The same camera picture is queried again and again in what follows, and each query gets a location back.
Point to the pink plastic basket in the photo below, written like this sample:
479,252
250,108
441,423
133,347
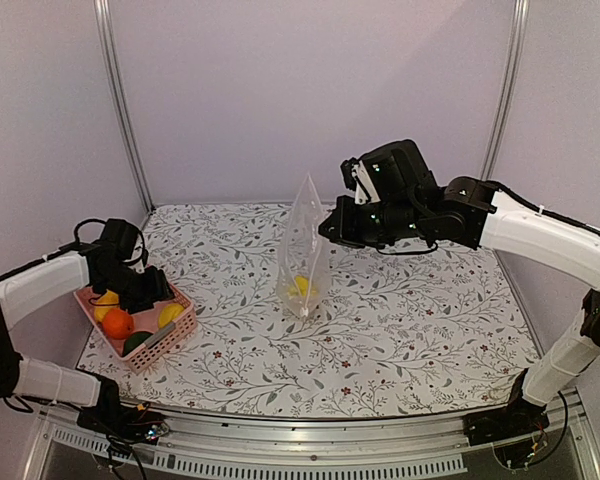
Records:
158,344

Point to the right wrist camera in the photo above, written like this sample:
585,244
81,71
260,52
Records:
357,179

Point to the clear zip top bag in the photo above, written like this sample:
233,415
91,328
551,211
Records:
303,251

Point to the green avocado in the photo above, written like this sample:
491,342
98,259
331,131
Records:
135,340

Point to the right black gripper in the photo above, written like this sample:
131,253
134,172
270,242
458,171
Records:
342,229

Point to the aluminium frame post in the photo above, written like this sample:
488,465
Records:
104,22
512,65

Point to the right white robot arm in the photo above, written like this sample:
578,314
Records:
397,197

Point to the yellow mango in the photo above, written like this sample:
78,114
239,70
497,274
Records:
169,313
104,304

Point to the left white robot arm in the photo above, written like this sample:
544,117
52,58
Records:
116,262

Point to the orange fruit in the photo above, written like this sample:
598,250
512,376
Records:
117,324

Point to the left aluminium frame post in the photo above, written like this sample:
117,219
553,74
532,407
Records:
104,22

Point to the front aluminium rail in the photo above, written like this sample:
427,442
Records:
205,445

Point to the right aluminium frame post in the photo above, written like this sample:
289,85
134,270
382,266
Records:
512,65

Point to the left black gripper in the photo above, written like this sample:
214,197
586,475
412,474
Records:
157,290

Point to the yellow banana bunch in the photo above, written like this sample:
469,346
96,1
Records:
301,287

